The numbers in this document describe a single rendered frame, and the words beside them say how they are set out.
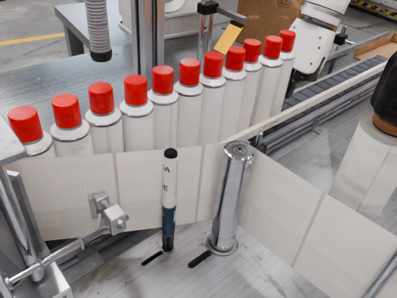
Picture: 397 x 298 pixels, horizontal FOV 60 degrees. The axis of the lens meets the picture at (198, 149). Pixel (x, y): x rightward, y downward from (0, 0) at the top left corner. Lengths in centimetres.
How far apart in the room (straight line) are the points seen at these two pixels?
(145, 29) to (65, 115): 26
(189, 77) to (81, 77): 57
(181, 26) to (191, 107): 81
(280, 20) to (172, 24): 40
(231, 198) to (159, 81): 21
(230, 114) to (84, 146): 30
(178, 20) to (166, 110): 84
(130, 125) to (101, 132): 5
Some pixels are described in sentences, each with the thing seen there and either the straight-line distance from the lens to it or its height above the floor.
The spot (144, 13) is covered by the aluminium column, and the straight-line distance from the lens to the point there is 64.
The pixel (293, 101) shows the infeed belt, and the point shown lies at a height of 88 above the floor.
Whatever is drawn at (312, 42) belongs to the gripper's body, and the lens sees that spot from 80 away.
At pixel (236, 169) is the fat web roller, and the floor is 105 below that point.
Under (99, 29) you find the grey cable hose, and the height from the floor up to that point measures 113.
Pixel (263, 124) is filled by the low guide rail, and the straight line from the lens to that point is 75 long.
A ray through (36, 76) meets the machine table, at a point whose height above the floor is 83.
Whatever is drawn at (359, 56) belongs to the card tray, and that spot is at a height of 83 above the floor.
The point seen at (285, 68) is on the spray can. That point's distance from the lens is 75.
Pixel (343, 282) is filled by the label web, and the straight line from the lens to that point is 47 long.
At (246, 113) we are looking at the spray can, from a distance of 72.
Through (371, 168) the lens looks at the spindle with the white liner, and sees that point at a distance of 54.
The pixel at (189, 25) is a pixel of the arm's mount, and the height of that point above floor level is 87.
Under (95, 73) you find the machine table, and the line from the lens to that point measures 110.
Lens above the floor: 132
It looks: 39 degrees down
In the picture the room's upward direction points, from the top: 5 degrees clockwise
